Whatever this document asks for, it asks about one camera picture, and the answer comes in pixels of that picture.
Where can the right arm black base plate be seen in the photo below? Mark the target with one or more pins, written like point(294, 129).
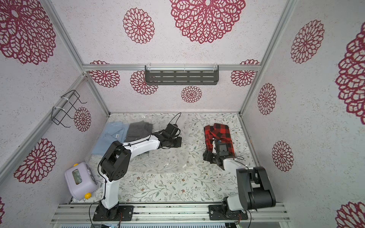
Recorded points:
point(218, 212)

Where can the clear plastic vacuum bag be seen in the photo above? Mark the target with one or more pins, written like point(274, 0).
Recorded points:
point(173, 160)

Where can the red black plaid shirt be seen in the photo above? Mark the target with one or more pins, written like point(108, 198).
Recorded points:
point(221, 132)

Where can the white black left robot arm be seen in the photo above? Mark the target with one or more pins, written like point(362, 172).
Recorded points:
point(114, 164)

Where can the dark grey shirt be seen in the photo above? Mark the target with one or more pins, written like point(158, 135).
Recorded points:
point(138, 130)

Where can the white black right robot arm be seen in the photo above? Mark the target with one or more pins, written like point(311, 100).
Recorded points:
point(254, 187)

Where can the black wire wall rack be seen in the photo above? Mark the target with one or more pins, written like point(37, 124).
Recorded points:
point(68, 103)

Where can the lilac toy toaster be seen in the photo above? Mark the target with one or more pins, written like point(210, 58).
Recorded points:
point(81, 181)

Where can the dark grey wall shelf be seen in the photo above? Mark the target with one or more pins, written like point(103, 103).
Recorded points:
point(181, 76)

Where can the aluminium mounting rail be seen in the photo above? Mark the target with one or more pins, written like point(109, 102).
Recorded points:
point(167, 212)

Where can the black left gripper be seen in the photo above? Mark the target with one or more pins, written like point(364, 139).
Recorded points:
point(179, 138)

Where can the light blue shirt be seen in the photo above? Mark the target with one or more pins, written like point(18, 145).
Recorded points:
point(113, 131)

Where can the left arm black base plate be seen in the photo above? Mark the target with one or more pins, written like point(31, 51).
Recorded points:
point(117, 213)

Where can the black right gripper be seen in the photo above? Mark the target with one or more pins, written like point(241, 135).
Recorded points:
point(213, 154)

